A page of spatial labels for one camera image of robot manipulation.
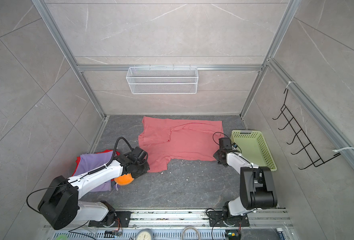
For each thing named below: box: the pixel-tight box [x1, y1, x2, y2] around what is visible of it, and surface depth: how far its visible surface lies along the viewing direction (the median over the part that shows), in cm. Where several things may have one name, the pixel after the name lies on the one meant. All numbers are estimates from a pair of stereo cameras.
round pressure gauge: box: [136, 228, 153, 240], surface depth 67 cm
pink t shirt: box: [138, 116, 224, 173], surface depth 109 cm
